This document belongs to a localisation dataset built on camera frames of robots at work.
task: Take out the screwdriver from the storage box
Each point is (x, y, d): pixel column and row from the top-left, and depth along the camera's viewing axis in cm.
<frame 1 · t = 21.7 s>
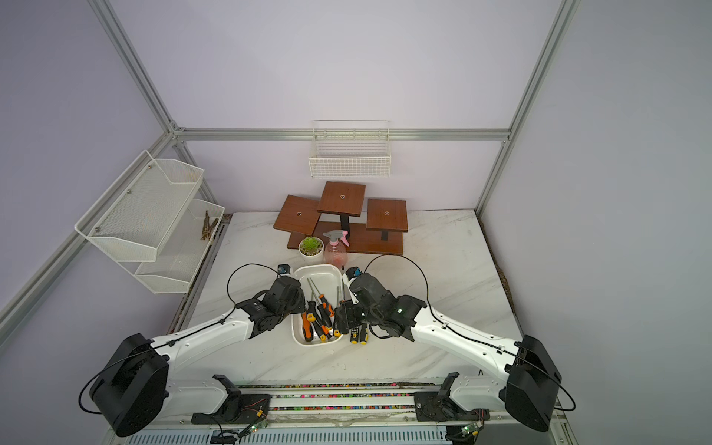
left hand: (296, 298, 88), fingers closed
right hand: (345, 313, 77), fingers closed
white plastic storage box: (317, 280, 94), point 7 cm above the table
pink spray bottle: (336, 252, 100), point 9 cm above the table
small potted green plant: (311, 249, 100), point 9 cm above the table
brown wooden tiered stand: (381, 234, 113), point 3 cm above the table
brown twigs on shelf: (208, 226, 100), point 15 cm above the table

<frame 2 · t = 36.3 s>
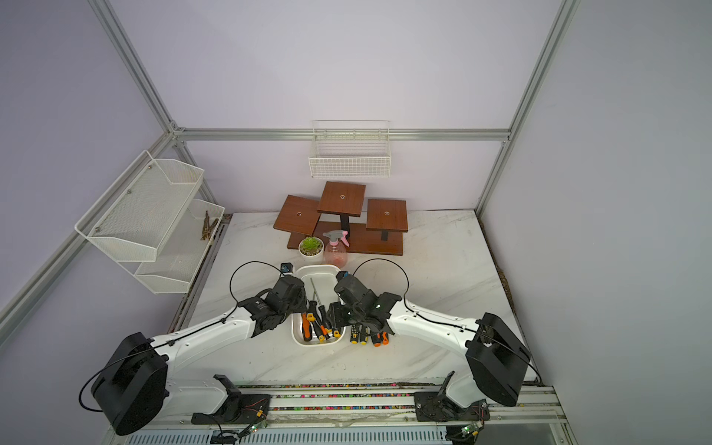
left hand: (297, 297, 88), fingers closed
right hand: (333, 317, 81), fingers open
the named things where they were.

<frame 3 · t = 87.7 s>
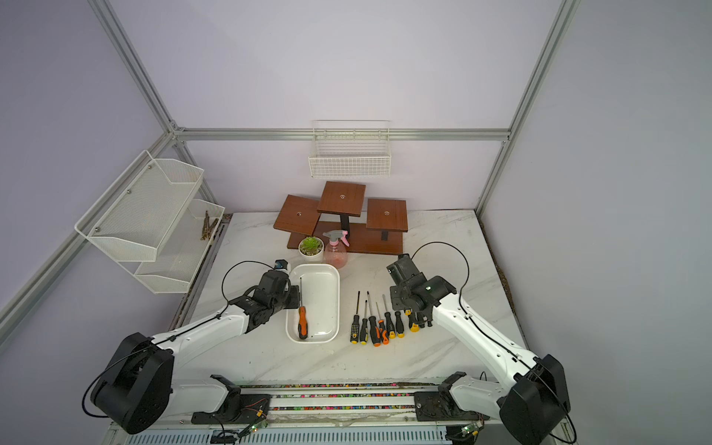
left hand: (294, 294, 90), fingers closed
right hand: (406, 298, 82), fingers closed
the named things where they were.

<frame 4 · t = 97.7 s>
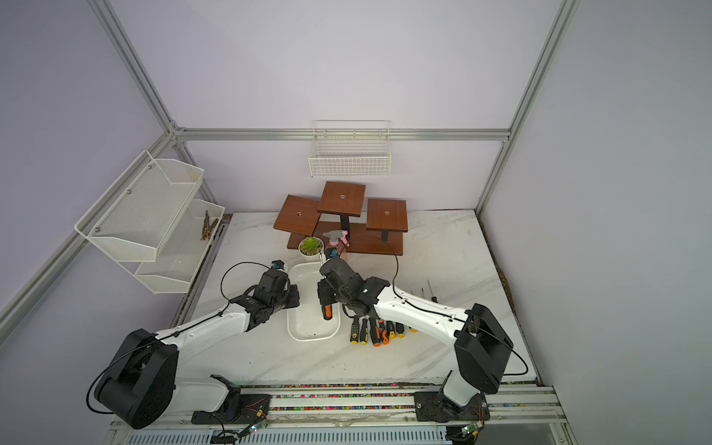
left hand: (294, 294, 91), fingers closed
right hand: (325, 288, 81), fingers closed
the named things where they were.

